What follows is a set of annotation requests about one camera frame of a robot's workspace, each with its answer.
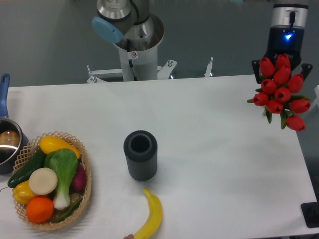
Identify black device at table edge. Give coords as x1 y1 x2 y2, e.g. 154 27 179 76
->
301 202 319 228

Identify white object at right edge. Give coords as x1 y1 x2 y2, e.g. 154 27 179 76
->
314 85 319 105

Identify red tulip bouquet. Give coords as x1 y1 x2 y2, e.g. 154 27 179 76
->
247 54 311 132

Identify blue handled saucepan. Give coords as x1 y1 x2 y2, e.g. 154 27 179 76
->
0 73 28 174

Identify cream round bun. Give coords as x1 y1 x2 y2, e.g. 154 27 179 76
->
29 167 58 196

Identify purple sweet potato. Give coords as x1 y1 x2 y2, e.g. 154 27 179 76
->
71 164 87 192

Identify orange fruit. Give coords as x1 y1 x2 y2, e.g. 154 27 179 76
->
26 197 54 223

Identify yellow squash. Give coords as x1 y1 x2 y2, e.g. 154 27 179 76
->
39 136 81 159

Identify green bean pod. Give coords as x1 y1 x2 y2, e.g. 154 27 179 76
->
54 198 82 223

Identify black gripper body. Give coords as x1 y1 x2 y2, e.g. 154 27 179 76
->
264 27 305 69

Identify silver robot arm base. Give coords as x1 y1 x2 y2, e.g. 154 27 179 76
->
92 0 164 52

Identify green cucumber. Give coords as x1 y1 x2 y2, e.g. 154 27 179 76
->
7 149 46 188

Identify dark grey ribbed vase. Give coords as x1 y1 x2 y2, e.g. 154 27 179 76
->
123 130 158 181

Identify woven wicker basket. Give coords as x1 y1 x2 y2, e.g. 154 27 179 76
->
12 131 92 231

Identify yellow banana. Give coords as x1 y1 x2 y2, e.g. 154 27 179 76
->
134 188 163 239

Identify green bok choy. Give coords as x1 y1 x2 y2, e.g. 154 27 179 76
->
44 148 78 210

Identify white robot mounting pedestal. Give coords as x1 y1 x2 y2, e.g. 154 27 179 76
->
86 44 214 84

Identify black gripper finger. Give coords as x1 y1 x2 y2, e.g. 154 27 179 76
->
251 60 262 84
301 63 313 80

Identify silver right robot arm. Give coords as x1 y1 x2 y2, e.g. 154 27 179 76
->
264 0 309 70

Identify yellow bell pepper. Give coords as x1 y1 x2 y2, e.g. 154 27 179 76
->
12 180 37 205

